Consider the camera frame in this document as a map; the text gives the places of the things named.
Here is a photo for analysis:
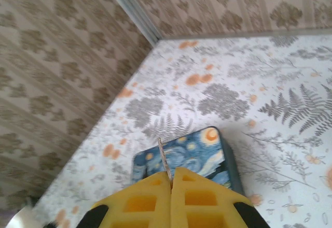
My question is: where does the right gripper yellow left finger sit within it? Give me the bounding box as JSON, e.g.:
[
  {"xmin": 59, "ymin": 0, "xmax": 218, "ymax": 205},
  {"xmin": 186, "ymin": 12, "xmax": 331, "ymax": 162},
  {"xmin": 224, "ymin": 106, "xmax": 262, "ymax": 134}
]
[{"xmin": 82, "ymin": 172, "xmax": 172, "ymax": 228}]

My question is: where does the starry night tin box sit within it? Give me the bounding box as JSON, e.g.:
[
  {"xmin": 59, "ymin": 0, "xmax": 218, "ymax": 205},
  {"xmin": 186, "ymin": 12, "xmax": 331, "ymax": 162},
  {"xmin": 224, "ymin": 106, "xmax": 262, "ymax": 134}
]
[{"xmin": 132, "ymin": 126, "xmax": 245, "ymax": 196}]

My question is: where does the aluminium table edge strip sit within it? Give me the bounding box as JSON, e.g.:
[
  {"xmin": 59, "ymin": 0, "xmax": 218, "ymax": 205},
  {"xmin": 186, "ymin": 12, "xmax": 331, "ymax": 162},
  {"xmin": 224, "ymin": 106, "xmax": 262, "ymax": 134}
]
[{"xmin": 157, "ymin": 27, "xmax": 332, "ymax": 41}]

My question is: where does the aluminium frame post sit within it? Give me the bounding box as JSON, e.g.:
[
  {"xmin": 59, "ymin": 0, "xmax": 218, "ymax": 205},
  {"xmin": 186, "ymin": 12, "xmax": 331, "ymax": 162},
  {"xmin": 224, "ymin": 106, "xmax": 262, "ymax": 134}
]
[{"xmin": 100, "ymin": 0, "xmax": 163, "ymax": 45}]

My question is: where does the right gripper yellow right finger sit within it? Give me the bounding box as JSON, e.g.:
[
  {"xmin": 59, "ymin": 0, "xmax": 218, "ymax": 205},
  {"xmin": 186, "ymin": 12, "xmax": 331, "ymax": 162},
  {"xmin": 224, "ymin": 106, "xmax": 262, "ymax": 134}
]
[{"xmin": 171, "ymin": 167, "xmax": 271, "ymax": 228}]

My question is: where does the silver key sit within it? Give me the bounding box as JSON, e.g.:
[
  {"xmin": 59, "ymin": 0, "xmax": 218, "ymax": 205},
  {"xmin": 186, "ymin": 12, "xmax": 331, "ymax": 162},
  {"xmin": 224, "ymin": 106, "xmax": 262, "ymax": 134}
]
[{"xmin": 157, "ymin": 137, "xmax": 172, "ymax": 181}]

